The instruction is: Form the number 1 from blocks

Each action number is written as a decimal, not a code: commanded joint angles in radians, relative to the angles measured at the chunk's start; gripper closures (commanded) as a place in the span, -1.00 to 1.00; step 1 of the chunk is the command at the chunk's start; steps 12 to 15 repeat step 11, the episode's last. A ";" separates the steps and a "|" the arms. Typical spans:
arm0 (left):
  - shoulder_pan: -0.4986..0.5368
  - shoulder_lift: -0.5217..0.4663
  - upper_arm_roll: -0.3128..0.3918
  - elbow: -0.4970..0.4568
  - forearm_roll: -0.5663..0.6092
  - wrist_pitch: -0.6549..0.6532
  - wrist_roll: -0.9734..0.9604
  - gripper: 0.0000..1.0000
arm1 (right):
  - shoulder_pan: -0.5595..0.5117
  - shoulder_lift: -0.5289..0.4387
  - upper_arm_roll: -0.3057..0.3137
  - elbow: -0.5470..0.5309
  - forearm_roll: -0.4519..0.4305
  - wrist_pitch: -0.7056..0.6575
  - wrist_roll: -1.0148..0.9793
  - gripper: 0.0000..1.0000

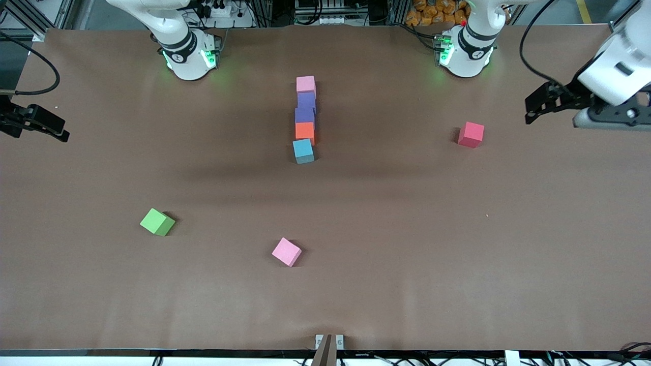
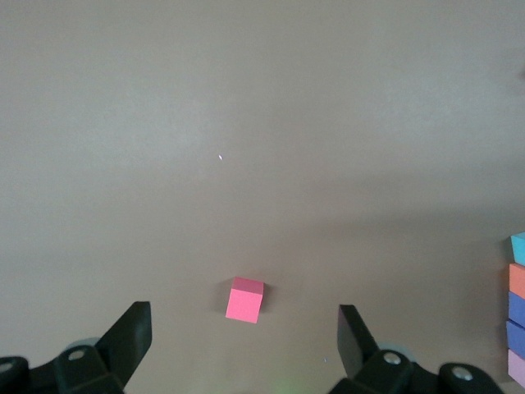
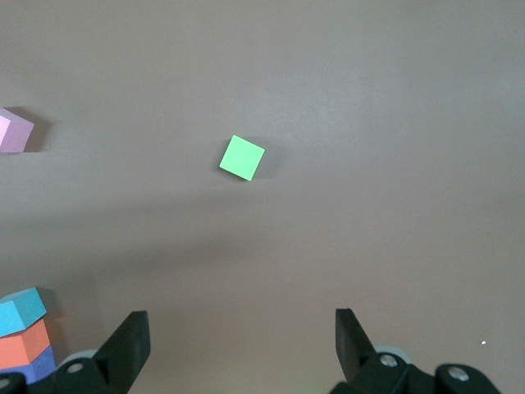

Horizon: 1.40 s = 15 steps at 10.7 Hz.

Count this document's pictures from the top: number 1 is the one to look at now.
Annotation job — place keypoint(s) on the brown table cover sheet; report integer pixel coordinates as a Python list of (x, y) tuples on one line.
[(356, 305)]

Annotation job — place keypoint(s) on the pink foam cube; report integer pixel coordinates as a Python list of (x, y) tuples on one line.
[(285, 250), (305, 84)]

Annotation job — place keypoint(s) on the silver metal bracket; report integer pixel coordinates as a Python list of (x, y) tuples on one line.
[(319, 341), (339, 341)]

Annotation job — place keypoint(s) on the brown pole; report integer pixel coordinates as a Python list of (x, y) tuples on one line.
[(324, 356)]

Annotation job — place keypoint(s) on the grey aluminium frame profile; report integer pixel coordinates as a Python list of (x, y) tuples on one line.
[(628, 11), (61, 12)]

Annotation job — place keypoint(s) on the grey base connector box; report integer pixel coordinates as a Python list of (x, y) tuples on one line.
[(443, 51), (212, 57)]

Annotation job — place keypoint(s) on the white socket strip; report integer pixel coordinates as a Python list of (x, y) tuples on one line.
[(318, 21)]

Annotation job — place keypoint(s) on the white power strip with plugs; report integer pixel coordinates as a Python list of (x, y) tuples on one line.
[(226, 10)]

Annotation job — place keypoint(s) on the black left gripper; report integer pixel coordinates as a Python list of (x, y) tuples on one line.
[(568, 98)]

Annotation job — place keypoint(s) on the orange foam cube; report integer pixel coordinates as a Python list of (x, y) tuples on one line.
[(304, 130)]

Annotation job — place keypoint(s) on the red foam cube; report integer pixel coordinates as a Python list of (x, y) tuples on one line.
[(470, 133)]

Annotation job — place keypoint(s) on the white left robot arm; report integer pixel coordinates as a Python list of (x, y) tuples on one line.
[(470, 58)]

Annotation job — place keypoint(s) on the purple foam cube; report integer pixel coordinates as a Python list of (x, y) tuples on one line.
[(306, 100), (304, 115)]

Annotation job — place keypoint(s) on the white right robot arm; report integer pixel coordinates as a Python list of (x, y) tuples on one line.
[(185, 61)]

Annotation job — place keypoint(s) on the light blue foam cube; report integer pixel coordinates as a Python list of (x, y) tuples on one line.
[(302, 148)]

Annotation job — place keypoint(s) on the orange fruit pile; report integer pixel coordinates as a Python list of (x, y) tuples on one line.
[(427, 12)]

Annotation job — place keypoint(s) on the green foam cube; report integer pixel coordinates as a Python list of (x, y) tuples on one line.
[(155, 221)]

